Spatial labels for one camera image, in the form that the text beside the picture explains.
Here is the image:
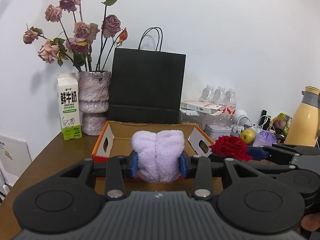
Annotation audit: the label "white green milk carton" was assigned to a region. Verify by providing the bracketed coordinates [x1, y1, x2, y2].
[57, 73, 82, 140]

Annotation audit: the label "dried pink roses bouquet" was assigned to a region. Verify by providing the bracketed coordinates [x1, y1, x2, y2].
[23, 0, 128, 72]

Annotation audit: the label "black paper shopping bag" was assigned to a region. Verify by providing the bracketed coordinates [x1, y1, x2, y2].
[107, 26, 187, 125]

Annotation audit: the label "pale floral tin box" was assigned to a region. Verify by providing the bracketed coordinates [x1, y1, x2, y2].
[204, 124, 232, 142]

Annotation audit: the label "red fabric rose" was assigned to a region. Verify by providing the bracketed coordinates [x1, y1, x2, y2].
[208, 136, 253, 161]

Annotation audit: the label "clear water bottle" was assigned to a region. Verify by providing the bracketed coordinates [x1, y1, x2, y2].
[225, 88, 238, 115]
[199, 85, 215, 103]
[214, 86, 225, 105]

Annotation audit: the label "small white desk fan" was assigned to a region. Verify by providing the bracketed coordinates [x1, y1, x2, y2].
[231, 109, 248, 134]

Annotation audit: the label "clear food container with lid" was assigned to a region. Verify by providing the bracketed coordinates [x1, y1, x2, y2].
[180, 108, 214, 130]

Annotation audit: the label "purple textured flower vase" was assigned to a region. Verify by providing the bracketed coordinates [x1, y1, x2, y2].
[78, 71, 111, 136]

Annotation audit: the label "lilac fluffy towel roll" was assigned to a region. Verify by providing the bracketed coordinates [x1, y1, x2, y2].
[131, 130, 184, 183]

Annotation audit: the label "yellow thermos jug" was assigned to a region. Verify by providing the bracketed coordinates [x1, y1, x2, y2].
[285, 86, 319, 147]

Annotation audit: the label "clear water bottle left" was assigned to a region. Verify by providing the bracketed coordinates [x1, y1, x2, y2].
[199, 85, 215, 103]

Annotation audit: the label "yellow green apple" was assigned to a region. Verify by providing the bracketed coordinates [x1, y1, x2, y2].
[240, 128, 255, 145]

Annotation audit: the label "purple tissue packet bag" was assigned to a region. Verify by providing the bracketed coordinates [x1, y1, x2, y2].
[253, 130, 277, 147]

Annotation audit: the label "colourful snack packet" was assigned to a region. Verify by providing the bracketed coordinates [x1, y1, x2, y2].
[272, 113, 292, 137]

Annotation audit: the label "red cardboard pumpkin box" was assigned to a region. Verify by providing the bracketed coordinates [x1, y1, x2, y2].
[91, 120, 216, 181]

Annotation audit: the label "white flat carton box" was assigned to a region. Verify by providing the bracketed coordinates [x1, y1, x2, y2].
[180, 100, 221, 114]

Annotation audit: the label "white charging cables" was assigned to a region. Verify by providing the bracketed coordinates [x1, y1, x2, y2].
[247, 114, 278, 133]

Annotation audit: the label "clear water bottle right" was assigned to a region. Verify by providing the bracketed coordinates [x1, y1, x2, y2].
[225, 88, 238, 115]

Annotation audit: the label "clear water bottle middle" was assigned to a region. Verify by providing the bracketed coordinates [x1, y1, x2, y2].
[214, 86, 225, 105]

